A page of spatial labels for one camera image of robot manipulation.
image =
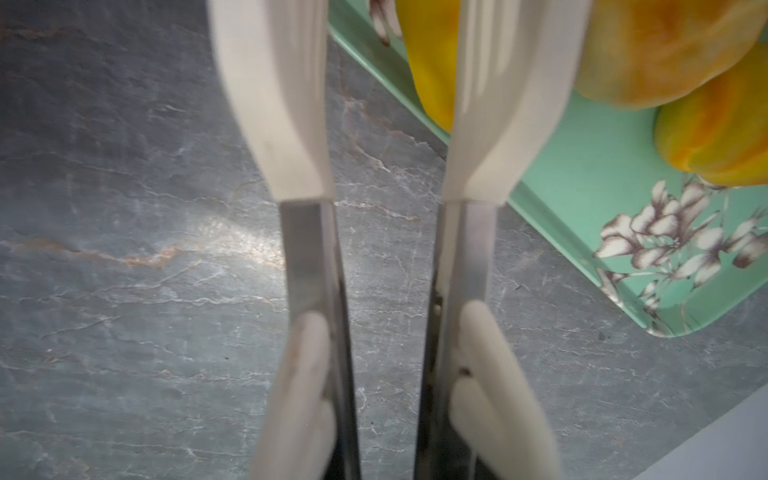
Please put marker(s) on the flaky pastry fake bread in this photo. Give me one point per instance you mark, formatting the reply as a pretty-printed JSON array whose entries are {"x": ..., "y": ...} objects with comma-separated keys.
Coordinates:
[{"x": 642, "y": 54}]

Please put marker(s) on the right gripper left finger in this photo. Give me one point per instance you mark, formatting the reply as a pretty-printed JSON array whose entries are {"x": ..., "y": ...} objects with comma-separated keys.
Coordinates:
[{"x": 344, "y": 463}]

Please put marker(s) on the green floral tray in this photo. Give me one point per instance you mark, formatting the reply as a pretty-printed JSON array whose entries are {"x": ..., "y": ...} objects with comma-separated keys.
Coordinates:
[{"x": 674, "y": 253}]

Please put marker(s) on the small yellow fake bread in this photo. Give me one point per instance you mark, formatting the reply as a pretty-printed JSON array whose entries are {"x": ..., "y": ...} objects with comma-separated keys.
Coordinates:
[{"x": 719, "y": 131}]

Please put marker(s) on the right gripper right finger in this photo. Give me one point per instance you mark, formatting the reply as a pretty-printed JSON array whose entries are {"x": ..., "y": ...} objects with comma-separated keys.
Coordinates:
[{"x": 442, "y": 454}]

